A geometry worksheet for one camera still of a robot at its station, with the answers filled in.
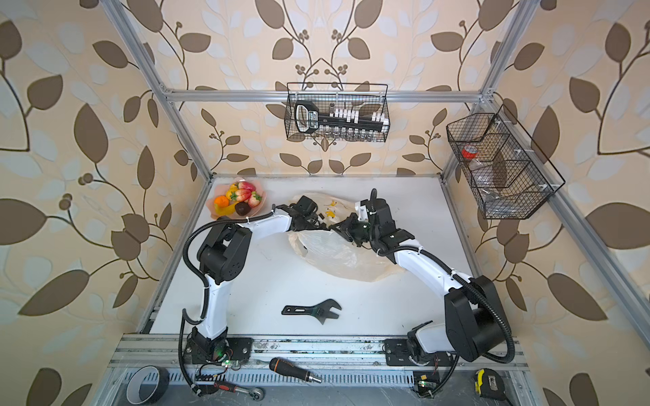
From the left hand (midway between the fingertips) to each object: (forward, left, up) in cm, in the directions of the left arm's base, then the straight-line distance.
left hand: (331, 241), depth 91 cm
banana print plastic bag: (-10, -2, +10) cm, 14 cm away
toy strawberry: (+20, +33, -1) cm, 38 cm away
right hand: (-1, 0, +12) cm, 12 cm away
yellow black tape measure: (-41, -43, -2) cm, 60 cm away
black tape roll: (-42, +51, -8) cm, 67 cm away
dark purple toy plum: (+16, +37, -1) cm, 40 cm away
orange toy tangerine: (+20, +47, -2) cm, 51 cm away
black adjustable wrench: (-22, +3, -6) cm, 23 cm away
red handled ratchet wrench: (-44, +20, -5) cm, 49 cm away
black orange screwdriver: (-38, +12, -5) cm, 40 cm away
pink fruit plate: (+28, +49, -3) cm, 57 cm away
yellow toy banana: (+18, +43, -4) cm, 47 cm away
